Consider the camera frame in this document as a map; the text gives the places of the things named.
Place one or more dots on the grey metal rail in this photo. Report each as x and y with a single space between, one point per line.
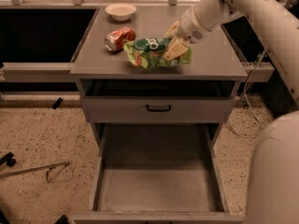
37 72

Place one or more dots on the closed grey drawer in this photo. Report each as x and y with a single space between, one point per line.
146 110

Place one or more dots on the black drawer handle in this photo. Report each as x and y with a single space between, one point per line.
158 108

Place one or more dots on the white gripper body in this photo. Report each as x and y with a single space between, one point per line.
189 27

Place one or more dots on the orange soda can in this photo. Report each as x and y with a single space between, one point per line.
115 40

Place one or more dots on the metal rod on floor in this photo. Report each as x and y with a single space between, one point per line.
36 169

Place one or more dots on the green rice chip bag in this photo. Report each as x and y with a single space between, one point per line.
147 53

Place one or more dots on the black stand foot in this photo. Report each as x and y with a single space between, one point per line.
8 159

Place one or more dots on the white bowl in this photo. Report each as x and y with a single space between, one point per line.
120 11

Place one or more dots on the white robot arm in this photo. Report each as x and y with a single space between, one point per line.
273 189

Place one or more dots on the open grey drawer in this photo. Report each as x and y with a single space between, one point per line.
157 174

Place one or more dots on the grey drawer cabinet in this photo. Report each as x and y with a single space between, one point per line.
138 86

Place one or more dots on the black clip on floor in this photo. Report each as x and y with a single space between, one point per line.
57 103

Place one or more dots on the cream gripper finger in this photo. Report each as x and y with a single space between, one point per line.
176 47
172 31

